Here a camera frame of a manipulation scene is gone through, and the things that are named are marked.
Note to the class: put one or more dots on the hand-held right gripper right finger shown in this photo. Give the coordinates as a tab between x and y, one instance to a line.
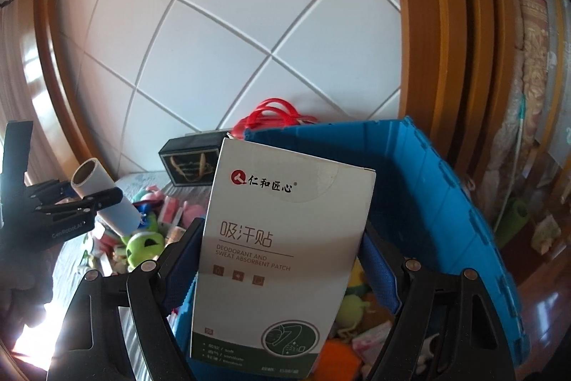
379	274

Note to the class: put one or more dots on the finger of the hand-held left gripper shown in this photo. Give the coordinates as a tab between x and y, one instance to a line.
102	197
51	189

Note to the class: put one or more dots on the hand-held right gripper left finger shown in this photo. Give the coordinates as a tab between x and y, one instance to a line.
183	274

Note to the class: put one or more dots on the white lint roller refill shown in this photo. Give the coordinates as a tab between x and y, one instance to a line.
120	216

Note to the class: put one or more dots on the blue folding crate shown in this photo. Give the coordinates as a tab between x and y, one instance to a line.
424	193

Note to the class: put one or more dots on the white and green patch box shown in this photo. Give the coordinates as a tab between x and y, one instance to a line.
276	251

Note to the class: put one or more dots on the yellow green plush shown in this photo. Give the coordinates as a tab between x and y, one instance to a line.
357	300

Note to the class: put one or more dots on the green frog plush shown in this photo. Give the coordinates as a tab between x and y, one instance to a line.
142	245

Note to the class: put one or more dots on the pink and white box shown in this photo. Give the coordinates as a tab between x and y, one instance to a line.
167	211

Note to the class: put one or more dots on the pink packet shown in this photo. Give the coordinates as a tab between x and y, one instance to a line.
372	341

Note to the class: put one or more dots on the black box with gold print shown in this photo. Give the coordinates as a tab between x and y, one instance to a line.
196	180

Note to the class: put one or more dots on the orange soft item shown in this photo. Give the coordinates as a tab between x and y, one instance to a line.
339	361

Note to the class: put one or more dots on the green foam roll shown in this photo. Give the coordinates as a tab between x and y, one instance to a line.
513	222

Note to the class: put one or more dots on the white quilted headboard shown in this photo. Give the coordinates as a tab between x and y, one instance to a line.
223	28

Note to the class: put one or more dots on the wooden headboard frame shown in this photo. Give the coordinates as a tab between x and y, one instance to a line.
446	28

